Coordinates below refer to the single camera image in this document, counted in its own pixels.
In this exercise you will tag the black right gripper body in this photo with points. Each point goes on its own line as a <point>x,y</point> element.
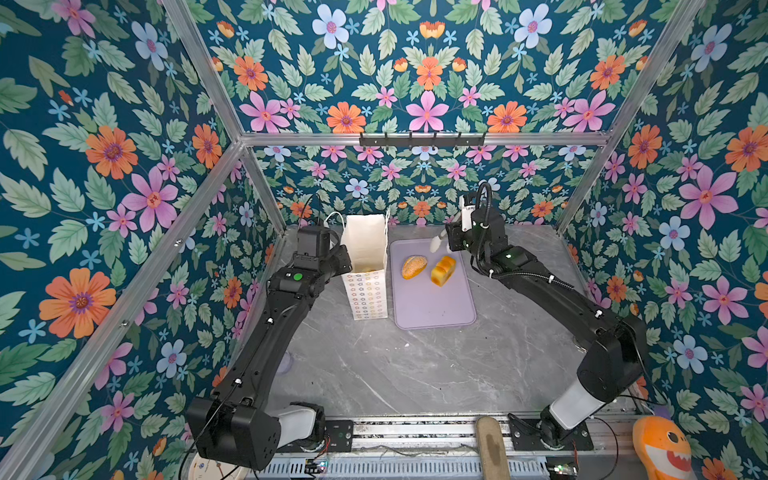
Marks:
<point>460,240</point>

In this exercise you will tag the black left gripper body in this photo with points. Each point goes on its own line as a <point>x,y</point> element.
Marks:
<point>338,260</point>

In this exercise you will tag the printed white paper bag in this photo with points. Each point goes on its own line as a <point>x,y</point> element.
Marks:
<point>366,239</point>

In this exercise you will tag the yellow loaf bread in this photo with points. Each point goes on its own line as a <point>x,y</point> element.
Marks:
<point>443,270</point>

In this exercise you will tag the oval brown bread roll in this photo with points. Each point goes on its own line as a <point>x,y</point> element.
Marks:
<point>412,266</point>

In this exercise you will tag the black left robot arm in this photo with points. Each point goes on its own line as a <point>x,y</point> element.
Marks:
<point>232,425</point>

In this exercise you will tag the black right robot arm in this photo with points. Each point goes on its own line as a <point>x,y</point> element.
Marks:
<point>615,347</point>

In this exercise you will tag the purple cutting mat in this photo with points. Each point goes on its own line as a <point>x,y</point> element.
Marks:
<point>419,303</point>

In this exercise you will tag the purple flat lid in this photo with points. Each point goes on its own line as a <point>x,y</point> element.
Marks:
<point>285,364</point>

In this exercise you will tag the white analog clock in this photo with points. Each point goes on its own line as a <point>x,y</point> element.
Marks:
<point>206,469</point>

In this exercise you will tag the orange shark plush toy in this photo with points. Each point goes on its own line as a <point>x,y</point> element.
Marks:
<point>662,448</point>

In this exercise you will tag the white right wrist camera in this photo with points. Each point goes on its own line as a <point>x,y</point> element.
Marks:
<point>467,206</point>

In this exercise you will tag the black hook rail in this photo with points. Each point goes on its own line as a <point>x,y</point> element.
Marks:
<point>411,139</point>

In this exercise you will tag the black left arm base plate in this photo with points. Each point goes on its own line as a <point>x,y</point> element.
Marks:
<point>338,437</point>

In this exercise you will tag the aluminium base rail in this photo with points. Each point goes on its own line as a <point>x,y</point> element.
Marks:
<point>445,447</point>

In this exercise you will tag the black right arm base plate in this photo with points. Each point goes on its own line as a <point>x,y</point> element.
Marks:
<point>546,434</point>

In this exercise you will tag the wooden brush handle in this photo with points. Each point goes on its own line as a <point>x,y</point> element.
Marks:
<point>491,449</point>

